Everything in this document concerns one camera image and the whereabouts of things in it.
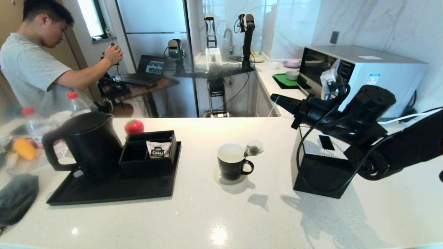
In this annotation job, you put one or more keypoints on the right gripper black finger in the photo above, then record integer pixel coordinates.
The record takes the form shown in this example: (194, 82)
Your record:
(285, 100)
(289, 108)

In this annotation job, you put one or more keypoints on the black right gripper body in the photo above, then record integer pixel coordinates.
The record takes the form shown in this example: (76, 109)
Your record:
(316, 110)

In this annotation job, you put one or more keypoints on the black electric kettle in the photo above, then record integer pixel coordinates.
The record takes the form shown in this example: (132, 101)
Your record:
(93, 148)

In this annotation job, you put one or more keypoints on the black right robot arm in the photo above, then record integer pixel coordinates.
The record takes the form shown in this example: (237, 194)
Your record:
(373, 114)

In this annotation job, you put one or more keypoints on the black jointed arm behind glass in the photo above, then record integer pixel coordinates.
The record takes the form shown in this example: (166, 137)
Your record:
(247, 38)

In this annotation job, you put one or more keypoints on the white tea bag sachet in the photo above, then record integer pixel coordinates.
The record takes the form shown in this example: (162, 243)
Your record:
(158, 150)

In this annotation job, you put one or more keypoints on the green mat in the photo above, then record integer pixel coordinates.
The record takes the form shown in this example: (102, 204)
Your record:
(282, 80)

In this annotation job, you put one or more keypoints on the small pale bowl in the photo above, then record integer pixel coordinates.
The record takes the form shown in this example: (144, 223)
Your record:
(291, 75)

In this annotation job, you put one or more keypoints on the small white bowl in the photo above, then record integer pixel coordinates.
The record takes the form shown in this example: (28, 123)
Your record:
(273, 65)

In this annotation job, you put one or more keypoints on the beige round dish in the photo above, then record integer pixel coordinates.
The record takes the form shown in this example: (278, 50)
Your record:
(259, 58)

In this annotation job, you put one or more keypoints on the black tissue box white lid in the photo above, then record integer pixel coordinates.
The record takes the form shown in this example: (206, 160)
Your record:
(311, 176)

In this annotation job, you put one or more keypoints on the black stand with crossbar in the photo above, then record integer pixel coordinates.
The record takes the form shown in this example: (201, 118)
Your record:
(216, 90)

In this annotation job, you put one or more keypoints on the chrome faucet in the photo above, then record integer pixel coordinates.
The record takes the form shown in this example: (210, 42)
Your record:
(230, 41)

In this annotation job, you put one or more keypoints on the black mug white inside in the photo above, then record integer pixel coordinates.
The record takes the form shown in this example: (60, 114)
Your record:
(230, 167)

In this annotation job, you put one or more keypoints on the silver microwave oven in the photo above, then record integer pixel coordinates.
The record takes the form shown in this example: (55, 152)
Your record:
(401, 76)

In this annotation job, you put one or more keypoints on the tall black rack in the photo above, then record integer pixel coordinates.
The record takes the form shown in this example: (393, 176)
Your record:
(210, 38)

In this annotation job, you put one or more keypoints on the round clear coaster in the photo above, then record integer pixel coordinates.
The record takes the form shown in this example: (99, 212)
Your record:
(218, 179)

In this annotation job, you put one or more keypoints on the brown wooden desk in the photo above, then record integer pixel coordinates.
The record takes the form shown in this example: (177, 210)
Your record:
(159, 84)

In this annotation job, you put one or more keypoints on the black laptop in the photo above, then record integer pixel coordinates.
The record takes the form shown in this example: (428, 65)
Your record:
(152, 67)

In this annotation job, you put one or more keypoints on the red strawberry toy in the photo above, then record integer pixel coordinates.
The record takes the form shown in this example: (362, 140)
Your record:
(134, 127)

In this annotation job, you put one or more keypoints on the grey refrigerator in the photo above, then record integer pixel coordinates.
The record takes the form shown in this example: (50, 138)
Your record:
(152, 20)

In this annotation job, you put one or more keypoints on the black compartment organizer box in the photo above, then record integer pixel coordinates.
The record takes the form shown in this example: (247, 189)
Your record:
(138, 167)

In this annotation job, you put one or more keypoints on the brown round stool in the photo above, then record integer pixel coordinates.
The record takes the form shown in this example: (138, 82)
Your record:
(121, 110)

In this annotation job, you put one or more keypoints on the black rectangular serving tray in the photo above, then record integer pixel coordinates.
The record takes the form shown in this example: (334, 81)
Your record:
(138, 190)

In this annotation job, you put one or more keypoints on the clear water bottle red cap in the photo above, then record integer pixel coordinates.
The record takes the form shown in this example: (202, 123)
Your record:
(78, 107)

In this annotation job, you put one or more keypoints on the window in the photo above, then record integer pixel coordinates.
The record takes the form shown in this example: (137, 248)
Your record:
(90, 17)

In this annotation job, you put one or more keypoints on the person in grey shirt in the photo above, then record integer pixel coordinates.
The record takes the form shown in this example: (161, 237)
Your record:
(27, 69)

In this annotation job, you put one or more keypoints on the orange fruit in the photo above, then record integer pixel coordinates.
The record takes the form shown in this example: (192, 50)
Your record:
(25, 149)

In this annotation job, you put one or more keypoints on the dark fabric bag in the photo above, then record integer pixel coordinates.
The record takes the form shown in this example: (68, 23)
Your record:
(17, 200)

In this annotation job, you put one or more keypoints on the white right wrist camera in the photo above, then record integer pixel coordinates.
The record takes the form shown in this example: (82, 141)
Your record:
(330, 79)

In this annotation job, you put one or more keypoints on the dark wall socket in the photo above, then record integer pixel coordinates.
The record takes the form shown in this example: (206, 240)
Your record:
(333, 37)

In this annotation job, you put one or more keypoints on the black camera unit green light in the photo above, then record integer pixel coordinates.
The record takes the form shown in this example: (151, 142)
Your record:
(174, 50)

